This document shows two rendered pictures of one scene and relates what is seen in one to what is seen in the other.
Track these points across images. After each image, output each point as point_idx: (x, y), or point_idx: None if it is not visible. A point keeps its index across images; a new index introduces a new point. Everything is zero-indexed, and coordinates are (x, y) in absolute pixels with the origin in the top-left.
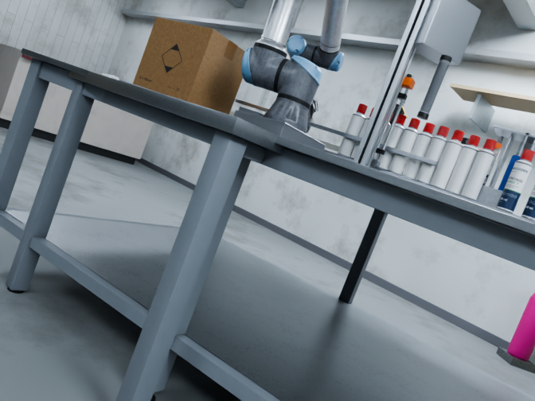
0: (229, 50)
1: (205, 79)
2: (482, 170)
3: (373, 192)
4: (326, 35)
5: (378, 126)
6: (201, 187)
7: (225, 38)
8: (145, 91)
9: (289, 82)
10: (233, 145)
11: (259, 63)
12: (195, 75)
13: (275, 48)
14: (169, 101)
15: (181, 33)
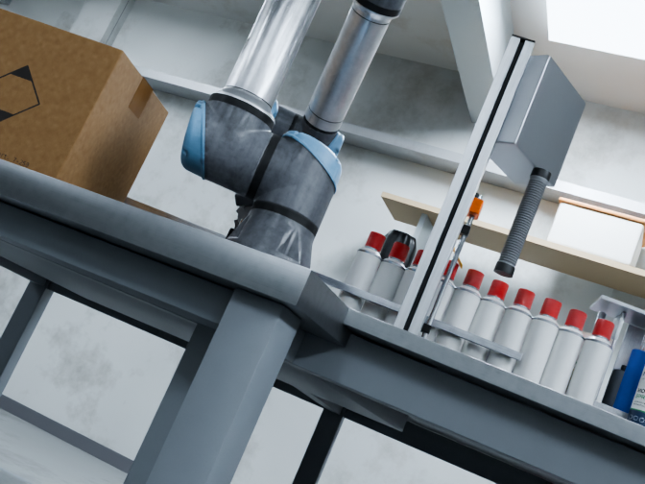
0: (139, 97)
1: (89, 151)
2: (597, 375)
3: (559, 445)
4: (326, 99)
5: (434, 283)
6: (193, 425)
7: (137, 73)
8: (12, 169)
9: (286, 182)
10: (281, 328)
11: (227, 135)
12: (73, 138)
13: (259, 112)
14: (92, 205)
15: (39, 44)
